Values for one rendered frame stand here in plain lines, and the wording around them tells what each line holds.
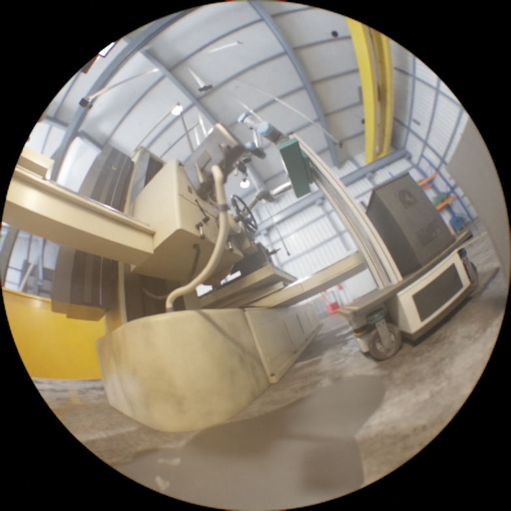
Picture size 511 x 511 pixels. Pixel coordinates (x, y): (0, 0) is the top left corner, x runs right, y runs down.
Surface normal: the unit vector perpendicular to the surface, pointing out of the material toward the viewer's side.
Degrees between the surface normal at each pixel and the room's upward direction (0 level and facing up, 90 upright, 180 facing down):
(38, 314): 90
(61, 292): 90
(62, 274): 90
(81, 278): 90
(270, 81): 169
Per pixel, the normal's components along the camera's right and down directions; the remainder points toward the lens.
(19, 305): 0.84, -0.45
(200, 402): 0.48, -0.51
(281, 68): 0.22, 0.80
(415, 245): -0.38, -0.27
